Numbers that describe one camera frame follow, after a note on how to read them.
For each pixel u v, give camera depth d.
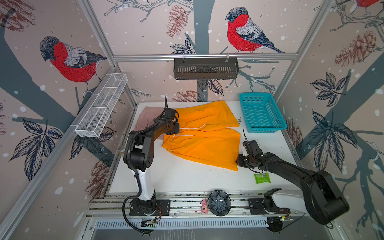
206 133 1.01
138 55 0.97
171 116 0.82
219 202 0.74
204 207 0.71
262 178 0.82
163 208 0.73
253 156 0.70
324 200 0.41
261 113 1.14
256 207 0.73
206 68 1.04
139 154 0.52
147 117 1.10
